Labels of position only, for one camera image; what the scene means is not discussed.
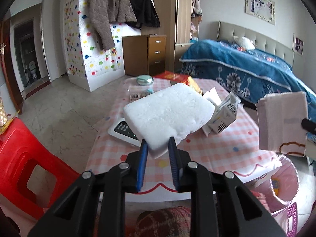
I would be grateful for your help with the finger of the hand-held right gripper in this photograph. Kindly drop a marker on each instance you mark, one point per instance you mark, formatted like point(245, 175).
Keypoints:
point(309, 126)

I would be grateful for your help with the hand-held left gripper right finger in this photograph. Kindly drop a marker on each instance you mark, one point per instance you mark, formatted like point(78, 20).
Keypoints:
point(173, 163)

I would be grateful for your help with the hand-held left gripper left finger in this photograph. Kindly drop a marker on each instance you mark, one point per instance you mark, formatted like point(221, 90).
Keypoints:
point(142, 163)

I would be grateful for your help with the white foam block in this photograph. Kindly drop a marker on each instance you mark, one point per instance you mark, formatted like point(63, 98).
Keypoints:
point(167, 108)

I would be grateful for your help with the white digital scale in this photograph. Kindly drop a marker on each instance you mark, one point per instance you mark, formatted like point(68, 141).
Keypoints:
point(121, 129)

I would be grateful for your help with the pink checkered tablecloth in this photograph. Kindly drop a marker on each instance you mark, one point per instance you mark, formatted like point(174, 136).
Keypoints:
point(222, 150)

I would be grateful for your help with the dark red plaid cloth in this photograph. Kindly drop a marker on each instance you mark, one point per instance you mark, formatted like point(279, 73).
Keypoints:
point(163, 223)

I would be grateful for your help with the white barcode carton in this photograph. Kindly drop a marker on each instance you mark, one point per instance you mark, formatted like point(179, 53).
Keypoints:
point(222, 118)

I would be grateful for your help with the clear barcode plastic wrapper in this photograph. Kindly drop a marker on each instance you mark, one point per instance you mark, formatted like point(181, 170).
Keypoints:
point(138, 95)

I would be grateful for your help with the white paper piece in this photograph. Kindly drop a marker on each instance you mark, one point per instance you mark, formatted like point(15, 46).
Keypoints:
point(212, 96)

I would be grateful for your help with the green round tin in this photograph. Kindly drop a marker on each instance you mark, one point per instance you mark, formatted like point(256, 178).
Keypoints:
point(145, 79)

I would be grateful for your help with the red gold packet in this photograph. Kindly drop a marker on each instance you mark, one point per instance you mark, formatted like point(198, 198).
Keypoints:
point(172, 76)

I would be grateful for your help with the blue floral blanket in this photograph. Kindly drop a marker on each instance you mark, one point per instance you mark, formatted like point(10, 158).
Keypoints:
point(246, 64)

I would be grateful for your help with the purple white paper bag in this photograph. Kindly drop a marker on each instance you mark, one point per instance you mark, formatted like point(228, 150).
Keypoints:
point(288, 217)

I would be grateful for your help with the beige padded headboard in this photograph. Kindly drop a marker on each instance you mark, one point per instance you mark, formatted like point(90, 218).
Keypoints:
point(266, 39)

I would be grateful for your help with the white pillow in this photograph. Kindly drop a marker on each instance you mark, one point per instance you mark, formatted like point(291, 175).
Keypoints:
point(245, 43)

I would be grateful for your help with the wooden drawer cabinet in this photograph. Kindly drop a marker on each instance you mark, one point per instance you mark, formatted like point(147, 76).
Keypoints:
point(140, 54)

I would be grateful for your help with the white dotted cabinet cover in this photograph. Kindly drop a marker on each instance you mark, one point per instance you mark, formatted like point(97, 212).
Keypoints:
point(81, 54)

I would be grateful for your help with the red plastic stool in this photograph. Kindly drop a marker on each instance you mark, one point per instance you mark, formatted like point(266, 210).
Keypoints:
point(14, 158)

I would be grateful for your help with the white toilet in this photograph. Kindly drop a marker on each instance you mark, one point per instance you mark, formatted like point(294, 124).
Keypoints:
point(32, 70)

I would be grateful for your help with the gold ornament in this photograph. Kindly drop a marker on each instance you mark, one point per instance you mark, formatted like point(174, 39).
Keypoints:
point(3, 118)

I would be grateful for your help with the wooden wardrobe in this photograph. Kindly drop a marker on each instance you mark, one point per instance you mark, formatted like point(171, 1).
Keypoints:
point(181, 12)

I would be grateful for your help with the black jacket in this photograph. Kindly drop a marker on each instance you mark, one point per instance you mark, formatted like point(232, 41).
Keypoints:
point(144, 7)

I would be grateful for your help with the brown quilted jacket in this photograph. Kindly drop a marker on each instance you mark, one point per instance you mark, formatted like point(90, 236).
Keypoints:
point(108, 7)

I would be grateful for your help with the hanging clothes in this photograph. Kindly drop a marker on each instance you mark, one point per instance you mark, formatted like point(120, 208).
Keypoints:
point(195, 5)

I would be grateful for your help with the brown door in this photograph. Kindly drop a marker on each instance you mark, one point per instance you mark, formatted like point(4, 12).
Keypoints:
point(7, 66)

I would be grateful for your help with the small wall picture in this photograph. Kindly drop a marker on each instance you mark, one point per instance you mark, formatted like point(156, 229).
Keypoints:
point(299, 45)

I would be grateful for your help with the wall poster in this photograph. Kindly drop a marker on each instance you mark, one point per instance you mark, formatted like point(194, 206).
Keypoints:
point(259, 6)

